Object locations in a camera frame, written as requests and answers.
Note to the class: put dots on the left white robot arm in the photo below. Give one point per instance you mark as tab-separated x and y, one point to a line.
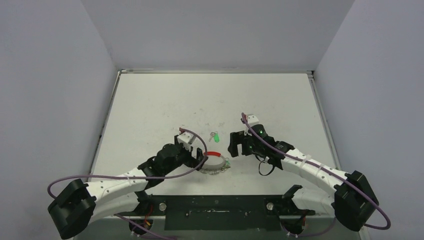
80	202

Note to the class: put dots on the large keyring with small rings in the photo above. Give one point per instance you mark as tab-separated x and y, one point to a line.
214	167

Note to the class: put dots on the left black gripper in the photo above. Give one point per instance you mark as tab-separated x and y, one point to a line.
192	162

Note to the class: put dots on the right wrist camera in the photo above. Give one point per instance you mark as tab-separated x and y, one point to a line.
252	120

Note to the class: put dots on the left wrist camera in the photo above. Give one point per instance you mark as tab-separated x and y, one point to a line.
186	138

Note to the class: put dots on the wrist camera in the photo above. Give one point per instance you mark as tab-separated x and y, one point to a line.
186	138
252	120

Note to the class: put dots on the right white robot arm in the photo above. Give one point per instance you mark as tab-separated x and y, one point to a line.
348	196

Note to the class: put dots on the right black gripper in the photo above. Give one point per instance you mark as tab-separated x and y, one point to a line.
236	142

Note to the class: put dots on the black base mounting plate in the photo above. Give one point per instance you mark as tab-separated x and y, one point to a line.
219	212

